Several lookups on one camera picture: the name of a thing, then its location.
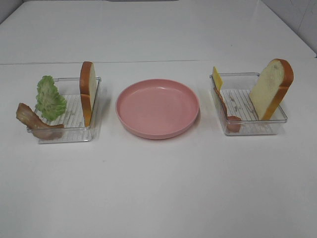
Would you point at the bread slice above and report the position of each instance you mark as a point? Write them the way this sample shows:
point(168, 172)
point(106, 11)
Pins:
point(88, 88)
point(271, 87)

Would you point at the right clear plastic tray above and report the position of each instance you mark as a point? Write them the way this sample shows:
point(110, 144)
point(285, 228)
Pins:
point(235, 92)

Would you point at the bacon strip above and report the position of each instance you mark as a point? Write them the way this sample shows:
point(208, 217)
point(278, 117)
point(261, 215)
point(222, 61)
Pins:
point(32, 121)
point(233, 122)

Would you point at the yellow cheese slice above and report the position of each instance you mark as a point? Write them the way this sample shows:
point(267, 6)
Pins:
point(217, 79)

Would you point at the left clear plastic tray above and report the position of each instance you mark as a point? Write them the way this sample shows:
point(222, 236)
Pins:
point(73, 119)

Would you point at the pink round plate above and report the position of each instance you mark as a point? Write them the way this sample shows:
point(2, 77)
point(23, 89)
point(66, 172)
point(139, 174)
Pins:
point(157, 108)

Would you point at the clear plastic tray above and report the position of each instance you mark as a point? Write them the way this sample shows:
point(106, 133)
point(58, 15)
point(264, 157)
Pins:
point(73, 119)
point(235, 92)

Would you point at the green lettuce leaf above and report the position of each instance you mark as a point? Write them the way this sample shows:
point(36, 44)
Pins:
point(49, 102)

